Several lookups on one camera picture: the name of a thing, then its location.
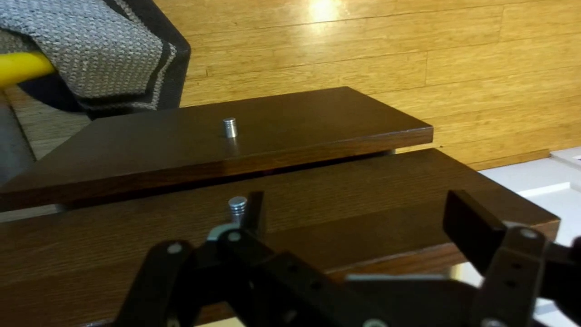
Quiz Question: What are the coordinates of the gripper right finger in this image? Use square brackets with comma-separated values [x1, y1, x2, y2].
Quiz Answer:
[443, 190, 581, 327]

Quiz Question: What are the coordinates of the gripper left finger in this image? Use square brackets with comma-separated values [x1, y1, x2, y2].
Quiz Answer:
[113, 191, 386, 327]

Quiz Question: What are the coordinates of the dark wooden drawer cabinet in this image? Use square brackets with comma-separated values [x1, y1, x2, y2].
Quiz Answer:
[0, 86, 561, 327]

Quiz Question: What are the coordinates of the dark wooden drawer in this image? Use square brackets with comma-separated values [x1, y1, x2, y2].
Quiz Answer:
[0, 148, 561, 327]
[0, 86, 434, 213]

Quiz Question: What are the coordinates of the white moulded panel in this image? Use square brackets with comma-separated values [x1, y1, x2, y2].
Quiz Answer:
[452, 145, 581, 327]

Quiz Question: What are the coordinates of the grey woven fabric chair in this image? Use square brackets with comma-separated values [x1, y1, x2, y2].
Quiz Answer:
[0, 0, 191, 121]

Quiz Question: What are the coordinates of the yellow rounded bar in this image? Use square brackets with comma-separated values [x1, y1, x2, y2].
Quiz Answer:
[0, 51, 57, 89]

